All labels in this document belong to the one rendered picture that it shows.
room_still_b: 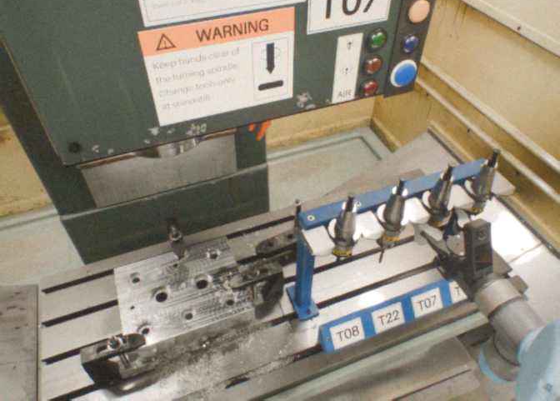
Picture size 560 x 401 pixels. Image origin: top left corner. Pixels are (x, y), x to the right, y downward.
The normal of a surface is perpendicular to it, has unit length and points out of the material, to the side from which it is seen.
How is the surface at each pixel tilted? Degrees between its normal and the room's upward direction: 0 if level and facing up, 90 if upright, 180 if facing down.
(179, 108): 90
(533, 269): 24
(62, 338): 0
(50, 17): 90
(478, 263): 63
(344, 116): 90
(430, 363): 7
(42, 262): 0
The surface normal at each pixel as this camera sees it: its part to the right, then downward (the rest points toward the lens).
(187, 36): 0.36, 0.66
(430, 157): -0.38, -0.54
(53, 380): 0.00, -0.70
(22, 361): 0.38, -0.75
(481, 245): 0.29, 0.27
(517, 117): -0.93, 0.26
